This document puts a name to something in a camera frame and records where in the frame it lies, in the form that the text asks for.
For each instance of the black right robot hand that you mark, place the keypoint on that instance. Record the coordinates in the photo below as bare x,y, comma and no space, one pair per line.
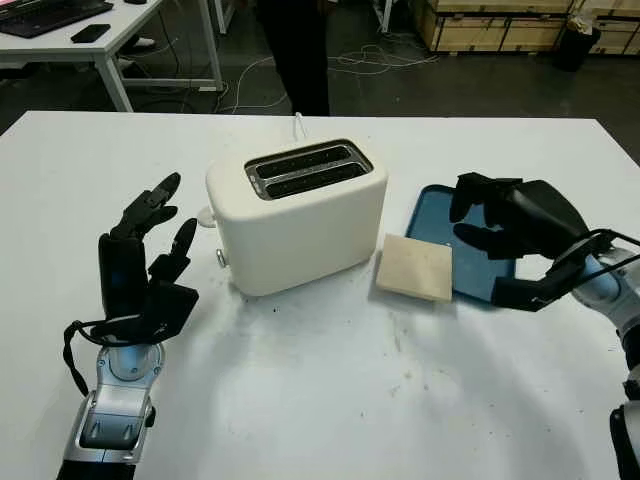
540,220

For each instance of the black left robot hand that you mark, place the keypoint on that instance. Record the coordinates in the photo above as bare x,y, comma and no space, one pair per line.
122,280

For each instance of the white toaster lever knob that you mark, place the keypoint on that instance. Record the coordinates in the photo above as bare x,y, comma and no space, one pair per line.
205,217

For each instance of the blue plastic tray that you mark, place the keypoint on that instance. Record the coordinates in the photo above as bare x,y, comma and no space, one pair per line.
430,215

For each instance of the pale bread slice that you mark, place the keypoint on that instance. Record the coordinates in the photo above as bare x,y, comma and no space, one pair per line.
415,270

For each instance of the cream white two-slot toaster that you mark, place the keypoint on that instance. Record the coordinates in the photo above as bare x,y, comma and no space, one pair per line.
300,235

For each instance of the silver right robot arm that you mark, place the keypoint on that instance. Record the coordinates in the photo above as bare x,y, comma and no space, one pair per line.
625,305

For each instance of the black waste bin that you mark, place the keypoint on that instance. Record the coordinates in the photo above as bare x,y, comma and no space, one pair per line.
575,50

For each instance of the large wooden crate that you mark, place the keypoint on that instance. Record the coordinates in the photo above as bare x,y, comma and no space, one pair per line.
490,25

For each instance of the wooden crate behind bin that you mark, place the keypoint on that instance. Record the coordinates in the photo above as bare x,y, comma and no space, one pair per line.
617,30

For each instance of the white shoe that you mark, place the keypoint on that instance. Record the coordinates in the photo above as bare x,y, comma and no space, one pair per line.
145,43

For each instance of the black smartphone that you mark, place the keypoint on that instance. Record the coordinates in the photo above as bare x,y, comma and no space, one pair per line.
90,33

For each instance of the white table leg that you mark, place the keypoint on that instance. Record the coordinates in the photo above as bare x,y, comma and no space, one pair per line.
382,15
224,15

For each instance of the white office desk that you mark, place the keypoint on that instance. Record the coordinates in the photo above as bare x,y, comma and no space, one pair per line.
130,20

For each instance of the black laptop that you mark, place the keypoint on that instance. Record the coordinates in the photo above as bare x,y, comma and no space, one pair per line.
50,15

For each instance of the person in black trousers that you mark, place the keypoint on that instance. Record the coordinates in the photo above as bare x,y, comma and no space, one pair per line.
305,60

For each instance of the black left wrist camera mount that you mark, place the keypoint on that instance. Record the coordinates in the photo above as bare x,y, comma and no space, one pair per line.
172,310

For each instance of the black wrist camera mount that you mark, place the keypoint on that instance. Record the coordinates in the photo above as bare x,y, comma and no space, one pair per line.
172,310
520,295

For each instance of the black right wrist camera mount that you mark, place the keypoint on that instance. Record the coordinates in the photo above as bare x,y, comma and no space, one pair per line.
520,295

